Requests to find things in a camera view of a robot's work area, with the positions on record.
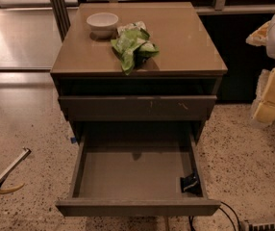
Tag white ceramic bowl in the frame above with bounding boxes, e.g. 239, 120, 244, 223
87, 13, 118, 39

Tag closed top drawer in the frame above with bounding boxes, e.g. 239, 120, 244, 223
59, 95, 216, 121

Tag open middle drawer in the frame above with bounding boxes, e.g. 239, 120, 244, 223
56, 122, 220, 217

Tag blue tape piece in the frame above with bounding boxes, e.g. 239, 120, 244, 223
70, 137, 77, 143

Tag power strip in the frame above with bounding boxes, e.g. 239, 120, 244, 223
240, 220, 275, 231

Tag white metal bar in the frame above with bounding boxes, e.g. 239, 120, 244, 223
0, 147, 31, 189

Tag black floor cables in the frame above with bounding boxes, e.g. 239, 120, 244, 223
188, 201, 241, 231

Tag yellow handled tool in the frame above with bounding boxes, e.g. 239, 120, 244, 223
0, 183, 25, 194

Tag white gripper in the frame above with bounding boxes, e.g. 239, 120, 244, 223
245, 21, 275, 124

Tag brown drawer cabinet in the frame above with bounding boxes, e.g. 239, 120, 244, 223
51, 2, 227, 137

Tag dark blueberry rxbar wrapper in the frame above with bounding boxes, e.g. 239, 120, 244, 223
180, 173, 202, 194

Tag green chip bag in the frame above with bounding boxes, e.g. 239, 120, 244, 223
111, 21, 160, 75

